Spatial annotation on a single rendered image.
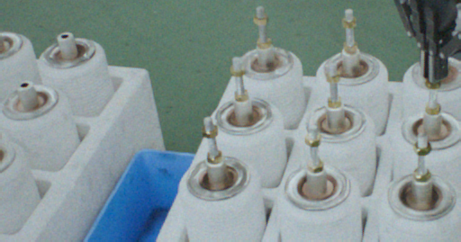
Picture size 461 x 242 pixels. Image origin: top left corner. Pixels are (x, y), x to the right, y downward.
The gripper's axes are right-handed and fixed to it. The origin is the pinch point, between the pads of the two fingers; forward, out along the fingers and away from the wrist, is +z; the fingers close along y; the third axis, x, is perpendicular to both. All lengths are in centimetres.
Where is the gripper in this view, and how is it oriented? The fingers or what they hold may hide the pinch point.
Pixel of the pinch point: (433, 63)
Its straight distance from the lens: 102.4
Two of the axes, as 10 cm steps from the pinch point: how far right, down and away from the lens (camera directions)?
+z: 0.8, 7.9, 6.1
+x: -8.3, 3.9, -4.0
